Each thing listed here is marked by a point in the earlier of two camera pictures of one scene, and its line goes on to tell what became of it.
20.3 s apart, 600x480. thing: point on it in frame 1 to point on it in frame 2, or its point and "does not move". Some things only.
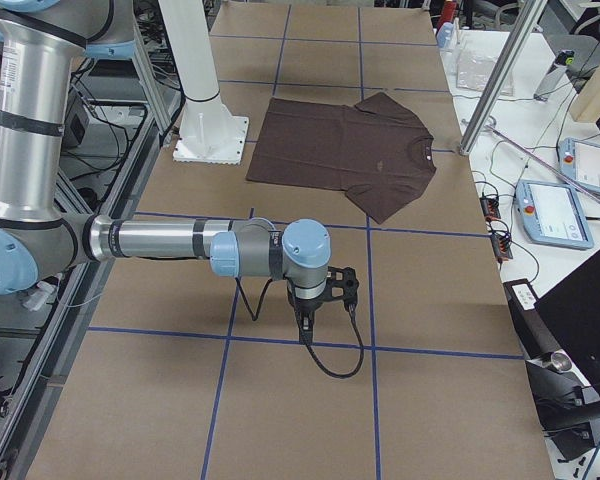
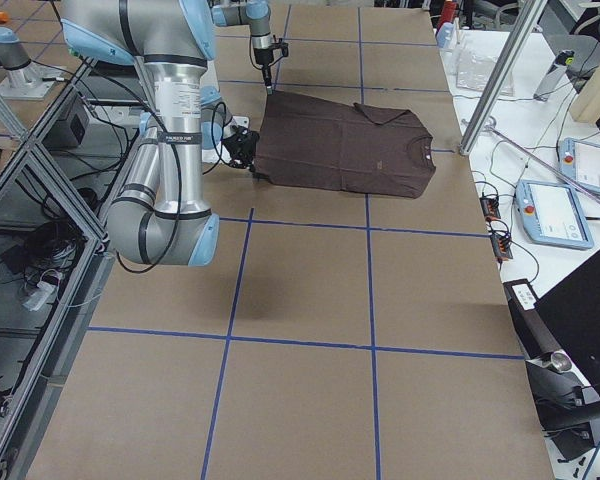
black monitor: [582, 313] does not move
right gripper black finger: [305, 324] to [256, 174]
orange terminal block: [490, 207] does not move
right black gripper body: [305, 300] to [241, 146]
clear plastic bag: [474, 68] does not move
